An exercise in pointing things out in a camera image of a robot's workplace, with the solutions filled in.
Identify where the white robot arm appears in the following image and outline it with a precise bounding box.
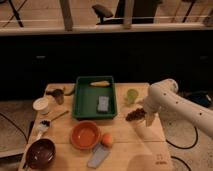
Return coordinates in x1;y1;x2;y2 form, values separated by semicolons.
142;79;213;139

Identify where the red-orange bowl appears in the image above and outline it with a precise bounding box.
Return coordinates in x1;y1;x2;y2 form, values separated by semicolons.
70;120;101;150

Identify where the dark purple bowl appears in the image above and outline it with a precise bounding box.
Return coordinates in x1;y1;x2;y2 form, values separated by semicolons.
25;139;56;170

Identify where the green plastic cup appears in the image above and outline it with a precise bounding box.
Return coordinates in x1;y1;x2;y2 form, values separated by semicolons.
126;89;139;105

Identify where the orange fruit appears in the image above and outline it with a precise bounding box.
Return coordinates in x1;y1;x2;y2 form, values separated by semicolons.
101;133;114;148

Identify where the blue-grey sponge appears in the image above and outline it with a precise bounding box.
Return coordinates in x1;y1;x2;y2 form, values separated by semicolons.
97;96;109;112

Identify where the yellow corn cob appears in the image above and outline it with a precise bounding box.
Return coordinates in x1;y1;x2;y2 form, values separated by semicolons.
90;81;110;87

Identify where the green plastic tray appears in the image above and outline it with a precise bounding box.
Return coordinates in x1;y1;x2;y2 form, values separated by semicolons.
72;76;117;120

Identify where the wooden spoon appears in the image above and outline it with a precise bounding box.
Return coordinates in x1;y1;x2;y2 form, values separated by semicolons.
50;111;69;122

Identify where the grey metal cup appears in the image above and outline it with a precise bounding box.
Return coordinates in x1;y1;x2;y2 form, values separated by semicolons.
52;89;64;105

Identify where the white spoon with dark food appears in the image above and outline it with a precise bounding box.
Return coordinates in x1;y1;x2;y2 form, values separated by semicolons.
36;120;50;140

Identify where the white cup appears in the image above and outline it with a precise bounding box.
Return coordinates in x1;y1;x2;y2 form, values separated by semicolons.
33;97;50;115

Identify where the black office chair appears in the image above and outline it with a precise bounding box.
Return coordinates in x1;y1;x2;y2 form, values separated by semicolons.
91;0;160;26

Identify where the black cable on floor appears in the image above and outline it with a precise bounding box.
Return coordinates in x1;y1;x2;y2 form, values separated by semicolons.
165;126;200;150

